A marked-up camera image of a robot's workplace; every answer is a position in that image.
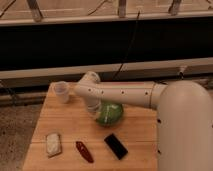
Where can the white sponge block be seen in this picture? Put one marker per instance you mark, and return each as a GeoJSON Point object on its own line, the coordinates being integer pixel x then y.
{"type": "Point", "coordinates": [53, 144]}

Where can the green ceramic bowl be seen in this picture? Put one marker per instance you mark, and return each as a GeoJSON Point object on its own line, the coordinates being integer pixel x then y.
{"type": "Point", "coordinates": [109, 113]}

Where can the metal window frame rail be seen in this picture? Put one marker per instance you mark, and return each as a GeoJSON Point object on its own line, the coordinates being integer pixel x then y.
{"type": "Point", "coordinates": [141, 69]}

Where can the translucent plastic cup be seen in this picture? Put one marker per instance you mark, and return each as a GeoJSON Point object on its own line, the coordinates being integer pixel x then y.
{"type": "Point", "coordinates": [61, 90]}

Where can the black smartphone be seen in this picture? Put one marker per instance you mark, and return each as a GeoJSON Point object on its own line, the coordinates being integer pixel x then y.
{"type": "Point", "coordinates": [116, 146]}

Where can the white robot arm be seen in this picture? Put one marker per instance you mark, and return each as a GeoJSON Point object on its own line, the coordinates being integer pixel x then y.
{"type": "Point", "coordinates": [184, 117]}

